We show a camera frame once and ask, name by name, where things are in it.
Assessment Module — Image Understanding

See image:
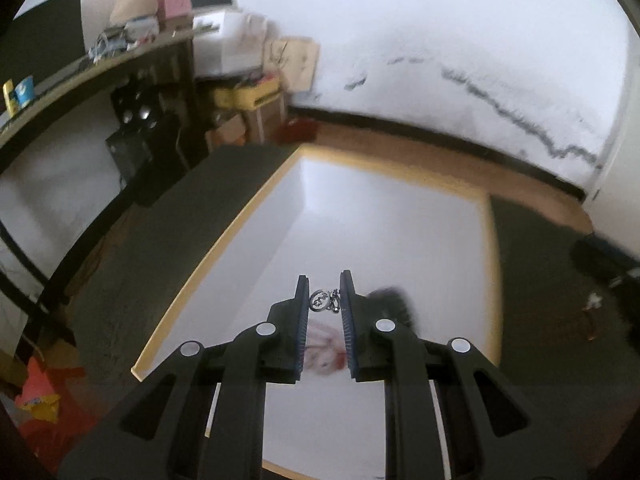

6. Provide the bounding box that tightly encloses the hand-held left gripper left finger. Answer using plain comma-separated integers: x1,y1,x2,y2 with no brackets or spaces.
57,274,309,480

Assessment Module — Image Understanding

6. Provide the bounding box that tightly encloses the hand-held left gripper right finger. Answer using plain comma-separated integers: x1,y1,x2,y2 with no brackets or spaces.
339,269,587,480

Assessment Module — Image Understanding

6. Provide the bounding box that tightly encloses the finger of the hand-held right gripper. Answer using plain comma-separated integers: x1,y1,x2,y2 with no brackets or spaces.
571,236,640,292

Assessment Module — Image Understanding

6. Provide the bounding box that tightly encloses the silver ring charm jewelry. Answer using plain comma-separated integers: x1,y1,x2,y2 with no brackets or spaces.
309,287,343,314

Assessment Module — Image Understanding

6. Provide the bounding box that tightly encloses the red and white cloth pouch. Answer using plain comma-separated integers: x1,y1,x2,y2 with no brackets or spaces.
301,323,349,375

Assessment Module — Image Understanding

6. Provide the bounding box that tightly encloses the white table with wooden edge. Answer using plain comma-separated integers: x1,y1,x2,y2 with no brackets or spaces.
131,143,502,480

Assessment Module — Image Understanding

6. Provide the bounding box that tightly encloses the dark grey floor mat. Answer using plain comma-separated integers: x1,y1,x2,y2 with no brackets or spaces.
65,146,299,401

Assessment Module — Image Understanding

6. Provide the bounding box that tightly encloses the brown cardboard box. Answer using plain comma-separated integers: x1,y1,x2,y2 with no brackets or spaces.
206,97,287,150

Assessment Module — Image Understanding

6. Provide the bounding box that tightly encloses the yellow box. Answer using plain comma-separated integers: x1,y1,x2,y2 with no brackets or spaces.
214,80,281,109

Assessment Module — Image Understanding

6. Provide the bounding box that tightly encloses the orange plastic bag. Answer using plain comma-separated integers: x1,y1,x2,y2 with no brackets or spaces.
14,357,101,461

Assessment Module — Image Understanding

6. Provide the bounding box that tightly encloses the black speaker box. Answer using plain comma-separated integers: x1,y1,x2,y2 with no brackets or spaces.
104,77,183,191

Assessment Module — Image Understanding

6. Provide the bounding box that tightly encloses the cardboard sheet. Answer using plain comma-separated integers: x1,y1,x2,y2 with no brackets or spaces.
264,36,321,93

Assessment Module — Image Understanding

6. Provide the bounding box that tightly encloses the white storage box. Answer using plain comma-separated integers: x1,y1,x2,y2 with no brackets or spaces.
192,9,273,77

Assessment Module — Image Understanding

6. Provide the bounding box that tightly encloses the black curved desk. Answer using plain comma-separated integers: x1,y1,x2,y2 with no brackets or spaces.
0,27,211,311

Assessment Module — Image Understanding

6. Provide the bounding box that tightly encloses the brown paper bag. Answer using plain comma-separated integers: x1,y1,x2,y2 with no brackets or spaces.
110,0,161,26

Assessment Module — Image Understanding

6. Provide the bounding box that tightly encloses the blue and yellow snack packet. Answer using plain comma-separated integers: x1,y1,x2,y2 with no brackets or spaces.
2,75,37,115

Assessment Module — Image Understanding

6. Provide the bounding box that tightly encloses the black fuzzy hair tie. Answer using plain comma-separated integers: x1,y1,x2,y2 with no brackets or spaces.
363,286,417,327

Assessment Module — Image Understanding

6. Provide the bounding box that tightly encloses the pile of cables and papers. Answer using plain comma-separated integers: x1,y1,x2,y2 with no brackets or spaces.
87,17,161,63

